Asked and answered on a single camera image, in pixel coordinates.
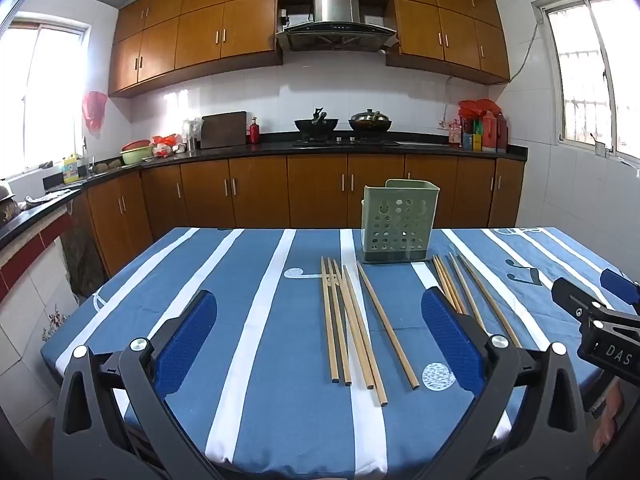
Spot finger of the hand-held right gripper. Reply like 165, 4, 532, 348
551, 277, 608, 320
600, 268, 640, 311

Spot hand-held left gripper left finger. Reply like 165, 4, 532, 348
52, 289, 221, 480

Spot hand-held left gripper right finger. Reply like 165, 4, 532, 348
421, 287, 593, 480

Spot green perforated utensil holder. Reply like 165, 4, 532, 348
360, 178, 441, 264

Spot person's right hand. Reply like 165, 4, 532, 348
592, 380, 626, 453

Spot blue white striped tablecloth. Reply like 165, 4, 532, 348
40, 226, 640, 466

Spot wooden lower kitchen cabinets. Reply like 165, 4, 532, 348
70, 152, 526, 278

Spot wooden kitchen cabinets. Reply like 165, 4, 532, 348
70, 152, 526, 278
107, 0, 511, 98

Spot row of condiment bottles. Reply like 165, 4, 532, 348
448, 112, 509, 153

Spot green plastic basin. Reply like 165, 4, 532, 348
120, 145, 155, 166

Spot grey dishcloth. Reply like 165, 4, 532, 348
25, 192, 68, 208

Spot clear plastic jar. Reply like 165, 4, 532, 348
182, 117, 203, 151

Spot red bag over bottles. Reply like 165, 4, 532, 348
458, 99, 502, 120

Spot black kitchen countertop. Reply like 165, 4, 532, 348
0, 132, 529, 251

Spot dark wooden cutting board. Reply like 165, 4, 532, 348
200, 111, 248, 150

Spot barred bright window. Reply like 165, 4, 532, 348
532, 0, 640, 166

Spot black gas stove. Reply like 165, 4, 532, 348
292, 135, 401, 147

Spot dark pot with lid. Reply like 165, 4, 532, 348
348, 108, 392, 133

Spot hanging red plastic bag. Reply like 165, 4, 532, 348
82, 91, 107, 137

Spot black wok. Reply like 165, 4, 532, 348
293, 107, 339, 143

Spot plain bright window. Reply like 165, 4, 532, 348
0, 20, 93, 181

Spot wooden upper kitchen cabinets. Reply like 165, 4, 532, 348
107, 0, 511, 98

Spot steel range hood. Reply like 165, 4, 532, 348
275, 0, 398, 53

